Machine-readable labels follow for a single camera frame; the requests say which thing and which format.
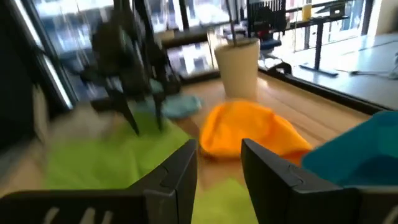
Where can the teal microfiber towel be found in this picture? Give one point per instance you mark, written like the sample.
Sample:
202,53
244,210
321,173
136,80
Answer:
180,105

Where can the green microfiber towel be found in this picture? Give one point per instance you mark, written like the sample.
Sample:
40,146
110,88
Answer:
224,205
109,155

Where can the blue plastic bin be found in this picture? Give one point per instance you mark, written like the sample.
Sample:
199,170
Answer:
357,149

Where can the white plant pot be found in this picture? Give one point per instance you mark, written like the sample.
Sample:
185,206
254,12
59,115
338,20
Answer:
237,68

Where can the orange microfiber towel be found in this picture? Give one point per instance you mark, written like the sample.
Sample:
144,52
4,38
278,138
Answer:
248,130

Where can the black table clamp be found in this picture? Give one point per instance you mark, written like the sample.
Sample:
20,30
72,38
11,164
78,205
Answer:
280,67

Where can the yellow bottle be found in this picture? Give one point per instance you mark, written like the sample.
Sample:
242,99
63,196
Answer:
306,12

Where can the black standing desk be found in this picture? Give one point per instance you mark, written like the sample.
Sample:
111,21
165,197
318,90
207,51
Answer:
318,40

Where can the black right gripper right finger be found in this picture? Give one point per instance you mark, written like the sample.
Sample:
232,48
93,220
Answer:
280,193

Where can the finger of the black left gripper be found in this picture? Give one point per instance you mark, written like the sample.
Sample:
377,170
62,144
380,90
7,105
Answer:
159,115
126,109

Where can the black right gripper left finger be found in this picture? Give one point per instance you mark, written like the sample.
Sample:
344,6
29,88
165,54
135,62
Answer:
168,186

